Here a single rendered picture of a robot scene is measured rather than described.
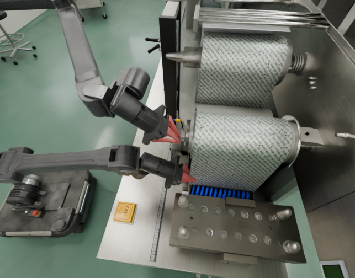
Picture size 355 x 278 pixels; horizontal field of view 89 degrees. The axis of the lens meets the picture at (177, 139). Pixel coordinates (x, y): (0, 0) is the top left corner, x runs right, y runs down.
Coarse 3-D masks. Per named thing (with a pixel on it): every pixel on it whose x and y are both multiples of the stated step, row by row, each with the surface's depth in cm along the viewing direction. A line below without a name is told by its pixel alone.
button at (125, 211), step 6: (120, 204) 72; (126, 204) 72; (132, 204) 72; (120, 210) 71; (126, 210) 71; (132, 210) 71; (114, 216) 69; (120, 216) 69; (126, 216) 69; (132, 216) 70
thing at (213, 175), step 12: (192, 168) 56; (204, 168) 55; (216, 168) 54; (228, 168) 53; (240, 168) 52; (252, 168) 52; (204, 180) 62; (216, 180) 61; (228, 180) 60; (240, 180) 59; (252, 180) 58; (264, 180) 57; (252, 192) 65
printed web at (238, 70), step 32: (224, 64) 53; (256, 64) 52; (224, 96) 62; (256, 96) 61; (224, 128) 46; (256, 128) 45; (288, 128) 45; (192, 160) 52; (224, 160) 50; (256, 160) 48
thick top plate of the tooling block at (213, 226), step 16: (176, 208) 61; (192, 208) 61; (208, 208) 61; (224, 208) 61; (240, 208) 61; (256, 208) 61; (272, 208) 61; (176, 224) 58; (192, 224) 58; (208, 224) 58; (224, 224) 58; (240, 224) 58; (256, 224) 58; (272, 224) 58; (288, 224) 58; (176, 240) 55; (192, 240) 55; (208, 240) 55; (224, 240) 55; (240, 240) 55; (256, 240) 55; (272, 240) 55; (256, 256) 54; (272, 256) 53; (288, 256) 53; (304, 256) 53
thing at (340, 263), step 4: (336, 260) 38; (340, 260) 37; (320, 264) 42; (324, 264) 41; (328, 264) 40; (332, 264) 39; (336, 264) 38; (340, 264) 37; (344, 264) 36; (340, 268) 36; (344, 268) 36; (324, 272) 40; (344, 272) 36; (324, 276) 40; (344, 276) 36; (348, 276) 35
